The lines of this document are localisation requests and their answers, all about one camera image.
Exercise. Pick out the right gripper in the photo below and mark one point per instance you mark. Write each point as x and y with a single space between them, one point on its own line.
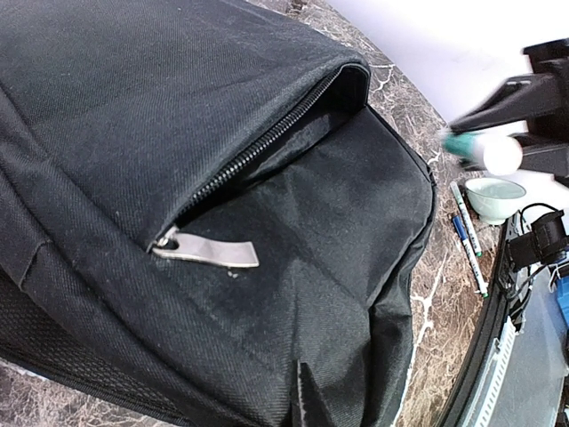
540 99

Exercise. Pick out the green whiteboard pen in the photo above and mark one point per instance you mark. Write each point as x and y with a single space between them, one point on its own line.
463 213

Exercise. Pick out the right pale green bowl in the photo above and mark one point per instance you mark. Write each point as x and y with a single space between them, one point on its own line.
493 199

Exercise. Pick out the black student bag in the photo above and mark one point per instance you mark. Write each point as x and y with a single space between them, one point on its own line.
195 195

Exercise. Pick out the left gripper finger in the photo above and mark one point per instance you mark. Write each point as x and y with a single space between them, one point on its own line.
308 406

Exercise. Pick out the black front rail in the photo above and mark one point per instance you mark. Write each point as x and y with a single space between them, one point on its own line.
507 292

